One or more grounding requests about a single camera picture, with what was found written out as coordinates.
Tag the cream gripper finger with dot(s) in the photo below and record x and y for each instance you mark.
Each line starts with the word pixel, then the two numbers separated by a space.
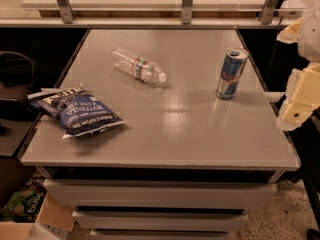
pixel 291 33
pixel 302 97

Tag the Red Bull can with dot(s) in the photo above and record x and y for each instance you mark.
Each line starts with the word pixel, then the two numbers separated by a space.
pixel 231 72

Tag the blue chip bag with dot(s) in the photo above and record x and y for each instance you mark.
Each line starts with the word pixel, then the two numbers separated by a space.
pixel 78 112

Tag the green snack bag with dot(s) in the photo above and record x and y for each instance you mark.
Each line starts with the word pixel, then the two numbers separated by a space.
pixel 24 205

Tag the clear plastic water bottle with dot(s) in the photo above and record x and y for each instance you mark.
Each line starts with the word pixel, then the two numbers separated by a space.
pixel 138 66

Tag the grey drawer cabinet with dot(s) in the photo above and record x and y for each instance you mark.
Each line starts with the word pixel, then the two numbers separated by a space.
pixel 160 203

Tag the black chair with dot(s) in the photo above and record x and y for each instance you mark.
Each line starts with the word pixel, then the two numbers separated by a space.
pixel 18 79

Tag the cardboard box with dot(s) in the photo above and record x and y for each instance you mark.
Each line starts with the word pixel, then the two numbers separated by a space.
pixel 53 222

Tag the metal shelf rail frame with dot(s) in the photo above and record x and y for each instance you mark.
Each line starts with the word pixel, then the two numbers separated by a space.
pixel 152 13

